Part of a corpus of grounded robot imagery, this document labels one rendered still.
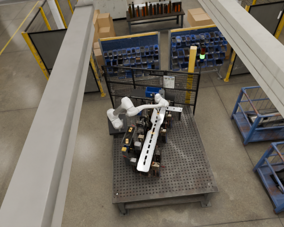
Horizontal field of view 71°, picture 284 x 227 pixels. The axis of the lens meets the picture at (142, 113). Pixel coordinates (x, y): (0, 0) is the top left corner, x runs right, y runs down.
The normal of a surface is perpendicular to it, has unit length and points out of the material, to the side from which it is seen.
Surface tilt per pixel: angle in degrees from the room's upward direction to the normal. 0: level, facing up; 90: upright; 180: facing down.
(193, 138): 0
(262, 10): 89
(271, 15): 89
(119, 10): 90
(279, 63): 0
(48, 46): 90
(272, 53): 0
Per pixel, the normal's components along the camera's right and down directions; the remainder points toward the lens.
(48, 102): -0.09, -0.66
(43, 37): 0.04, 0.73
